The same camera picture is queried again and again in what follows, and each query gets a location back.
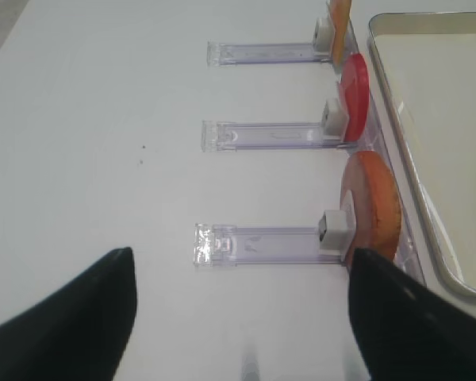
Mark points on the clear pusher track far left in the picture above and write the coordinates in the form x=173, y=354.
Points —
x=220, y=54

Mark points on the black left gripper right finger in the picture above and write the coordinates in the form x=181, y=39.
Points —
x=403, y=330

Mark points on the clear pusher track near left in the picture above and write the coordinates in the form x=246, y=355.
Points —
x=231, y=245

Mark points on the white pusher block near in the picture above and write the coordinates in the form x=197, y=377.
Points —
x=337, y=231

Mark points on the clear pusher track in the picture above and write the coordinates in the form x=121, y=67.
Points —
x=220, y=54
x=231, y=245
x=220, y=136

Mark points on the clear pusher track middle left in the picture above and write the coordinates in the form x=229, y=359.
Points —
x=220, y=136

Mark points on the white pusher block far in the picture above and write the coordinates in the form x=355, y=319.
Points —
x=323, y=35

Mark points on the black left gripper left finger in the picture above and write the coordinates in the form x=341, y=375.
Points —
x=80, y=332

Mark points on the upright orange cheese slice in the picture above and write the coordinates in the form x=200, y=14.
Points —
x=339, y=12

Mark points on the metal serving tray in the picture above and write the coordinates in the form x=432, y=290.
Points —
x=426, y=68

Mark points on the white pusher block middle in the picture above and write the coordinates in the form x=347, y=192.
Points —
x=334, y=118

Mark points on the red tomato slice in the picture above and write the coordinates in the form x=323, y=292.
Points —
x=355, y=93

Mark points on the white pusher block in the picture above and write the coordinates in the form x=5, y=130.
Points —
x=323, y=35
x=337, y=231
x=334, y=118

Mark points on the bun bottom slice left rack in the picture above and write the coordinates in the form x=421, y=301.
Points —
x=376, y=202

